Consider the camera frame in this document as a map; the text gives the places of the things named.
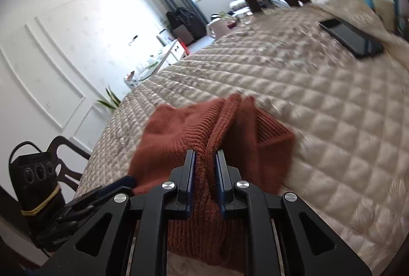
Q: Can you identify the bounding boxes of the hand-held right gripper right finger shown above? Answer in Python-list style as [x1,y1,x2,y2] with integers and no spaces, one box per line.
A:
[215,150,373,276]

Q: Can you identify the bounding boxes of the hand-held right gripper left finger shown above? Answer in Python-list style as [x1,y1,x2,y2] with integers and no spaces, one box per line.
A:
[38,149,196,276]

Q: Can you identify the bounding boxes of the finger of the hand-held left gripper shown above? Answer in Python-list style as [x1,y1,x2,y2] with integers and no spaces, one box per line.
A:
[64,175,136,221]

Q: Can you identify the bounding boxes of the rust knit garment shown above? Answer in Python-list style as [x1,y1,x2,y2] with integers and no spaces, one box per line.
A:
[128,93,296,273]

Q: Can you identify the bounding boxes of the green houseplant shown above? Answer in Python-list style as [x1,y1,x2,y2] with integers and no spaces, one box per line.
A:
[97,86,122,114]

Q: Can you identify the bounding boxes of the white cabinet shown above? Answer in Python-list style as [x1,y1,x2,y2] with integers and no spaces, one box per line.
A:
[123,40,187,88]

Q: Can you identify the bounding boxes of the black bag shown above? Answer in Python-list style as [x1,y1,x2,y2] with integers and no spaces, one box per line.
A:
[166,7,207,40]

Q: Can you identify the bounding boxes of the black phone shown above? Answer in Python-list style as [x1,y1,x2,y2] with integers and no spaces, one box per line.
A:
[318,18,385,58]

